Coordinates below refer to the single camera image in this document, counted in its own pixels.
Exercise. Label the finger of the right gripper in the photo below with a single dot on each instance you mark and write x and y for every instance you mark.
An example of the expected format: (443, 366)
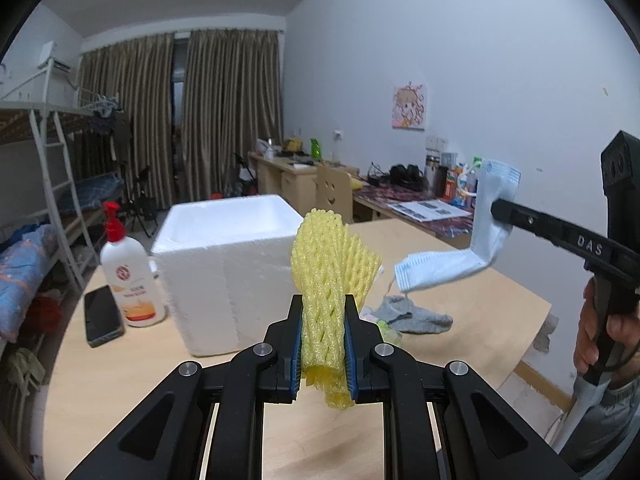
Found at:
(590, 246)

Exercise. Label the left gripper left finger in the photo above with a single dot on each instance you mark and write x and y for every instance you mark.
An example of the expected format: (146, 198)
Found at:
(281, 378)

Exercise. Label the light wooden desk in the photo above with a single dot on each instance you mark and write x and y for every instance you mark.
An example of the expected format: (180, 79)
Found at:
(293, 181)

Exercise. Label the wooden smiley-face chair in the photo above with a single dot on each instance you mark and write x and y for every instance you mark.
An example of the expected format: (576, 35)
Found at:
(334, 192)

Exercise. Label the white styrofoam box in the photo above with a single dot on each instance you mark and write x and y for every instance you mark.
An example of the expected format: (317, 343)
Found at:
(225, 267)

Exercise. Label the blue surgical face mask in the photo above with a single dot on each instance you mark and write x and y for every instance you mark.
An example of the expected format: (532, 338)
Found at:
(423, 270)

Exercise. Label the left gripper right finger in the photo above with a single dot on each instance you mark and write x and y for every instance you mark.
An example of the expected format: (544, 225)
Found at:
(366, 381)

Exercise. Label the yellow foam fruit net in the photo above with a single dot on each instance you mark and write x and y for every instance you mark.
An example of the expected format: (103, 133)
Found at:
(328, 263)

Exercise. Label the grey sock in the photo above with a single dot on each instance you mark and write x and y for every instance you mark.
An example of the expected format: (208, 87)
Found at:
(402, 315)

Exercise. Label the brown striped curtains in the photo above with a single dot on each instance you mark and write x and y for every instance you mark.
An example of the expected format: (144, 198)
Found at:
(231, 99)

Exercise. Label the anime girl wall poster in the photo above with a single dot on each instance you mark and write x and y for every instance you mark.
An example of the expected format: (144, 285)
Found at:
(409, 107)

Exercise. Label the lotion bottle red pump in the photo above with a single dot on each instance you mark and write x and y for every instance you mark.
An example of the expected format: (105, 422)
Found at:
(127, 272)

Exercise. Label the black headphones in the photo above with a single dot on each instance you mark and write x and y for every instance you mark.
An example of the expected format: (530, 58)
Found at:
(410, 177)

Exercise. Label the black smartphone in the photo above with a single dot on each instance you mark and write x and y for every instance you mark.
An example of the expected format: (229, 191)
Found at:
(103, 322)

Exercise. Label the black folding chair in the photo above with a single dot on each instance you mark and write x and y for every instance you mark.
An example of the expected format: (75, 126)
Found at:
(140, 208)

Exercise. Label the white metal bunk bed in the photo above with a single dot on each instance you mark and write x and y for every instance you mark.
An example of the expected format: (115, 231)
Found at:
(27, 113)

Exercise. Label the white air conditioner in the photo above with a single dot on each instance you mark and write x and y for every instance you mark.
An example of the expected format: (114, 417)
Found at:
(47, 55)

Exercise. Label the printed paper sheet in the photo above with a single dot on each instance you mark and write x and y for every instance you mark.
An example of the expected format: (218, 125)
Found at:
(428, 210)

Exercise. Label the person's right hand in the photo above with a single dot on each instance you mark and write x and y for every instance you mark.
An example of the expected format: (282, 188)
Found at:
(621, 328)

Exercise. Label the blue patterned quilt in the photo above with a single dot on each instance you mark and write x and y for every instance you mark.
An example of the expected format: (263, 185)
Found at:
(26, 259)

